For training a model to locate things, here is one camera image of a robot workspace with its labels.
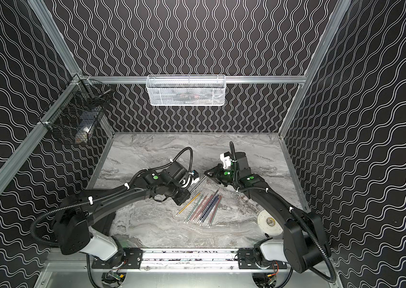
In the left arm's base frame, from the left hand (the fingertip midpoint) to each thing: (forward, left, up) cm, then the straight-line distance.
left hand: (188, 193), depth 80 cm
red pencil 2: (0, -7, -14) cm, 16 cm away
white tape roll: (-7, -37, -12) cm, 40 cm away
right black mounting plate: (-22, -26, -11) cm, 36 cm away
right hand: (+9, -7, +5) cm, 12 cm away
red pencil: (-2, -3, -14) cm, 14 cm away
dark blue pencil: (-2, -9, -13) cm, 16 cm away
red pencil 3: (-5, -12, -12) cm, 18 cm away
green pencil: (-2, -2, -13) cm, 14 cm away
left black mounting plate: (-25, +22, -12) cm, 35 cm away
